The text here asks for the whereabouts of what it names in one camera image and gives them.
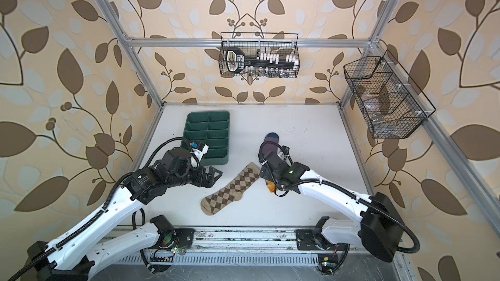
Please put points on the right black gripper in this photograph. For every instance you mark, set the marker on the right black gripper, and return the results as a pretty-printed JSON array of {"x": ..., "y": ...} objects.
[{"x": 265, "y": 173}]

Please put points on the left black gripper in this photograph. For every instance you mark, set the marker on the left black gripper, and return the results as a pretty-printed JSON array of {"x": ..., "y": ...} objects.
[{"x": 201, "y": 181}]

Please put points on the purple sock with yellow cuff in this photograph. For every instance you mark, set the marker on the purple sock with yellow cuff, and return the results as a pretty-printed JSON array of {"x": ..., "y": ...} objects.
[{"x": 270, "y": 145}]

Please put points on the green plastic divided tray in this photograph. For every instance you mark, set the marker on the green plastic divided tray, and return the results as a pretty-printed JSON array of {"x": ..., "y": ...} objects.
[{"x": 212, "y": 129}]

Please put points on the beige brown argyle sock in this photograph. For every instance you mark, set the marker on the beige brown argyle sock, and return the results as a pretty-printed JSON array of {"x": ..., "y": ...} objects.
[{"x": 232, "y": 192}]

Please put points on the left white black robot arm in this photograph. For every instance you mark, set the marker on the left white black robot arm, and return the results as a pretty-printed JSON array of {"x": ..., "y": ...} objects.
[{"x": 80, "y": 253}]

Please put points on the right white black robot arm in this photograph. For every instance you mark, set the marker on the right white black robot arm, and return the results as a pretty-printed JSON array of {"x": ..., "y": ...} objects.
[{"x": 377, "y": 225}]

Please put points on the black white tool in basket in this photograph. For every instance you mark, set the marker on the black white tool in basket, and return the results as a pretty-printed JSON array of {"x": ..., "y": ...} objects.
[{"x": 237, "y": 61}]

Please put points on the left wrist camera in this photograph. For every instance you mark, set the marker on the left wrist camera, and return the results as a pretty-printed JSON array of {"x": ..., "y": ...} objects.
[{"x": 199, "y": 149}]

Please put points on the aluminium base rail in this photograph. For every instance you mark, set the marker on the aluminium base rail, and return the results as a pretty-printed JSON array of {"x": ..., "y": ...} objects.
[{"x": 238, "y": 246}]

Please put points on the black wire basket right wall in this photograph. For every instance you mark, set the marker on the black wire basket right wall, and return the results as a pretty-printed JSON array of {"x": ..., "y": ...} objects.
[{"x": 392, "y": 105}]

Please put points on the black wire basket wall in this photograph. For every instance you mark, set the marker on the black wire basket wall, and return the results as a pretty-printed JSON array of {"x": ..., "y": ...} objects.
[
  {"x": 281, "y": 42},
  {"x": 392, "y": 105}
]

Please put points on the black wire basket back wall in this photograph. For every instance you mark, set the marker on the black wire basket back wall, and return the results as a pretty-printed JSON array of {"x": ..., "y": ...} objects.
[{"x": 281, "y": 42}]

